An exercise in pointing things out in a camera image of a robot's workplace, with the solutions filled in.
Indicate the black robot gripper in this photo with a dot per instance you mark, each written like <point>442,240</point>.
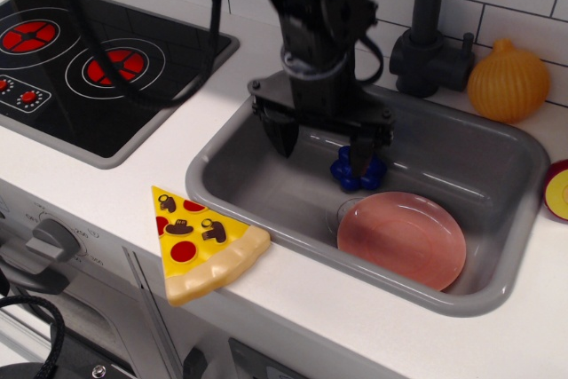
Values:
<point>335,104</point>

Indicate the blue toy blueberries cluster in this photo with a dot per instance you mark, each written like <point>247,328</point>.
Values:
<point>341,171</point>

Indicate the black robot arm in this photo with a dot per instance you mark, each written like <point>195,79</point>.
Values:
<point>319,36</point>

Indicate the pink plastic plate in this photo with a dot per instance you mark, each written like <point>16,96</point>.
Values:
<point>407,234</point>

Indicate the grey plastic sink basin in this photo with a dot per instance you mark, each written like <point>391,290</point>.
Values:
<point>487,175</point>

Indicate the dark grey toy faucet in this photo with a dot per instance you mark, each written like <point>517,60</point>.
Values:
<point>421,59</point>

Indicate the toy pizza slice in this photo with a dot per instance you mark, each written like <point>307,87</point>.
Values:
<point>202,250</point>

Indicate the yellow toy onion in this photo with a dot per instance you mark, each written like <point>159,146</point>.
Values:
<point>508,85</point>

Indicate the purple yellow toy fruit half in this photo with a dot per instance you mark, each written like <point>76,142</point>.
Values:
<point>555,189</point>

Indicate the grey toy oven front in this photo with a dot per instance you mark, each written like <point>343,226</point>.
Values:
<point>113,296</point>

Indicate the grey oven knob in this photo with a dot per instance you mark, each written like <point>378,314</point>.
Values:
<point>52,241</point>

